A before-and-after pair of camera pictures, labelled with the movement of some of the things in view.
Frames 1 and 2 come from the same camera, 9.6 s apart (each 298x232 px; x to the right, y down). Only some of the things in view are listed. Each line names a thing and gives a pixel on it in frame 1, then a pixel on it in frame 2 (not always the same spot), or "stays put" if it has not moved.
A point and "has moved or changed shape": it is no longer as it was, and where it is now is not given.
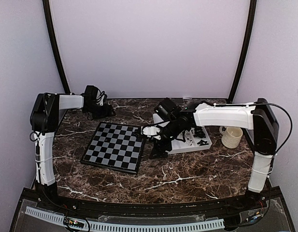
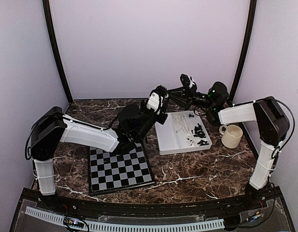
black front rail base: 259,210 stays put
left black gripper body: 97,111 → 163,119
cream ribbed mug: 231,136 stays put
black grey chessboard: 115,146 has moved or changed shape
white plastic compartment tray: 196,137 stays put
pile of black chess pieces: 199,132 stays put
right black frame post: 245,50 stays put
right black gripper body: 167,145 → 194,99
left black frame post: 47,9 stays put
